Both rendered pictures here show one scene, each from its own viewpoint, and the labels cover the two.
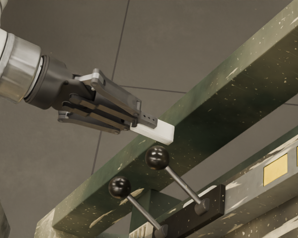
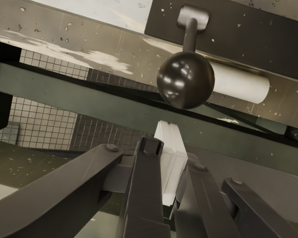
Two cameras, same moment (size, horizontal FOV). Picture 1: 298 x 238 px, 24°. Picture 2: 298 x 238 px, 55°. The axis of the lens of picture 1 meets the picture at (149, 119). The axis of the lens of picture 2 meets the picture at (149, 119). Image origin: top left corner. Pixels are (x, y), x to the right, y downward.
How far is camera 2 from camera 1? 96 cm
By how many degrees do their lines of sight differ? 60
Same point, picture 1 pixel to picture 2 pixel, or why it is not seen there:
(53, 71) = not seen: outside the picture
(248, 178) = (92, 5)
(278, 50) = not seen: outside the picture
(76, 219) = not seen: outside the picture
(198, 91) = not seen: outside the picture
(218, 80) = (112, 232)
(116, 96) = (39, 186)
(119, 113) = (138, 173)
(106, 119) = (201, 199)
